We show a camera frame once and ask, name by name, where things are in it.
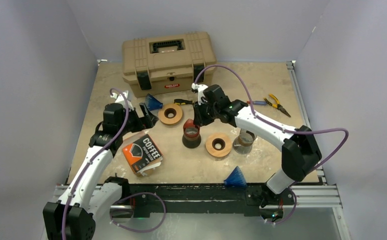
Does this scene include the wooden dripper ring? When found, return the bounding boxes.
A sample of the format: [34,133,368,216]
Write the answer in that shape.
[157,103,184,126]
[205,132,233,158]

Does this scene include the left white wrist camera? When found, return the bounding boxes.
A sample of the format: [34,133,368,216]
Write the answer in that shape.
[110,88,135,111]

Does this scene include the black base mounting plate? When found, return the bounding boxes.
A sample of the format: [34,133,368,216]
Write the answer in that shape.
[105,176,296,221]

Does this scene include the yellow black pliers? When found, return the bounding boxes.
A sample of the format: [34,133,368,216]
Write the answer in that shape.
[263,93,292,118]

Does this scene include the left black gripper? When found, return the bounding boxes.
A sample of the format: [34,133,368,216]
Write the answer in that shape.
[117,102,157,136]

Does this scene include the blue plastic dripper cone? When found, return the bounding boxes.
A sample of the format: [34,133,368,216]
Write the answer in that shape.
[144,93,164,112]

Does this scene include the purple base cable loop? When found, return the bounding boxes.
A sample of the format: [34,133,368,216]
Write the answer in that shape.
[109,192,167,234]

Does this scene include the black yellow screwdriver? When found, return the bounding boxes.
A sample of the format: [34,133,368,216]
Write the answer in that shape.
[173,98,194,105]

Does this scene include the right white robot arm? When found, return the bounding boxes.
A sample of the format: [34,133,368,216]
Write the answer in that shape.
[191,83,322,204]

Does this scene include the tan plastic toolbox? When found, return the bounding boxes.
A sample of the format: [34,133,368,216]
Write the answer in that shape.
[121,31,217,98]

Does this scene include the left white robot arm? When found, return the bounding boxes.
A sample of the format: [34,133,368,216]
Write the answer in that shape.
[42,102,158,240]

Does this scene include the aluminium frame rail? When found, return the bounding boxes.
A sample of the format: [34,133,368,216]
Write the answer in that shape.
[286,60,352,240]

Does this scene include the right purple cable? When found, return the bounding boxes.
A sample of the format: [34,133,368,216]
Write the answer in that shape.
[193,64,350,186]

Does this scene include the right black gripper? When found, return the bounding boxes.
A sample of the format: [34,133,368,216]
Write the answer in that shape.
[193,98,220,127]

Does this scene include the blue red screwdriver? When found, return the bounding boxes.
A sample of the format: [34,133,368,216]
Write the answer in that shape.
[247,100,268,106]

